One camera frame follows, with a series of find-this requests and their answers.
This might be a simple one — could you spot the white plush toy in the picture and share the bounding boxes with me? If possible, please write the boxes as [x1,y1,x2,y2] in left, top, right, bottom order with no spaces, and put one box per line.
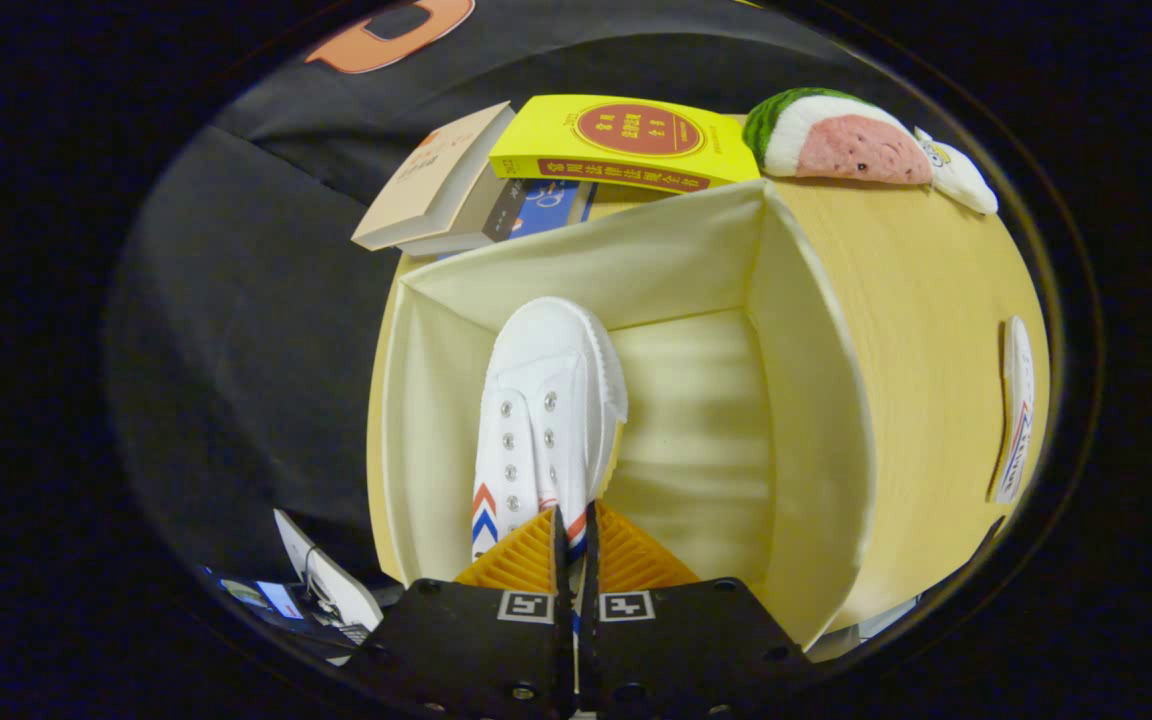
[914,126,1000,216]

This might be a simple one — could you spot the white flat panel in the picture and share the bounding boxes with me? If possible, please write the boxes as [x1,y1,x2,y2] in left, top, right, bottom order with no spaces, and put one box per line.
[273,508,385,633]

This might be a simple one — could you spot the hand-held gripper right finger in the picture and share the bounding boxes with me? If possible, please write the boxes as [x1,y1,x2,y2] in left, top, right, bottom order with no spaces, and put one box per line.
[581,500,817,720]

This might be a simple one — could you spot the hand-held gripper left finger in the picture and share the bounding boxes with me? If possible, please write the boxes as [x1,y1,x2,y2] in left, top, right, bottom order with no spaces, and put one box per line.
[361,503,577,720]

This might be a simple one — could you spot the yellow book with red circle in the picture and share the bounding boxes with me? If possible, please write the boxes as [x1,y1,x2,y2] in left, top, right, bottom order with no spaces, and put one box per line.
[488,94,762,195]

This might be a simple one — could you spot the white canvas shoe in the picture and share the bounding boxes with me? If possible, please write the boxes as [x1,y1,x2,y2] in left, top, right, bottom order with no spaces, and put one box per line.
[988,316,1037,505]
[471,296,629,601]

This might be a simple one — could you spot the dark grey book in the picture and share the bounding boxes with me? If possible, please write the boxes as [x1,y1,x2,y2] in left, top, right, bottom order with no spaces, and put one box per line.
[398,178,537,258]

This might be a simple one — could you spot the blue book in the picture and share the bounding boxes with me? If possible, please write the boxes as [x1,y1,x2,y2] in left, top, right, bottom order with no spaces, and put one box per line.
[511,178,599,241]

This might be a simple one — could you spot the cream fabric storage box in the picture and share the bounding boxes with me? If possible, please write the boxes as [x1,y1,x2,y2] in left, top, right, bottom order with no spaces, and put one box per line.
[366,178,877,651]

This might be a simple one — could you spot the watermelon slice plush toy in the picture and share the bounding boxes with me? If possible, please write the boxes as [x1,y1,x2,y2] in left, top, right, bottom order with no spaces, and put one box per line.
[742,87,935,187]

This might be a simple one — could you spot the beige book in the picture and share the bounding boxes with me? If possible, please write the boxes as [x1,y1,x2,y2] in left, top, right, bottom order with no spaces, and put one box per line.
[351,100,517,252]

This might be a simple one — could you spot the blue printed sheet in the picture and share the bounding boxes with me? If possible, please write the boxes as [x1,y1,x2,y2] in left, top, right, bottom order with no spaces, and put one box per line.
[204,568,309,623]

